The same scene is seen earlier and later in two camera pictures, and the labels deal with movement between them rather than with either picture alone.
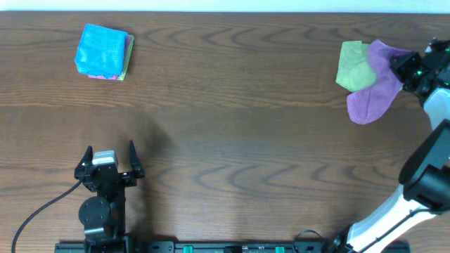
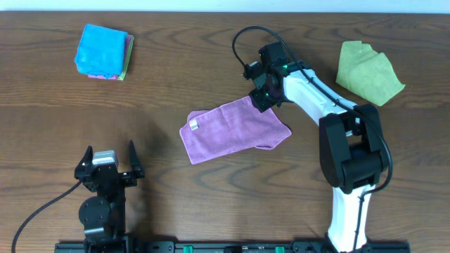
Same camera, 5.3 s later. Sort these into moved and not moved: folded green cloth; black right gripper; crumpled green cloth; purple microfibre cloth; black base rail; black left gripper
Moved: black right gripper; purple microfibre cloth
Not moved: black base rail; folded green cloth; black left gripper; crumpled green cloth
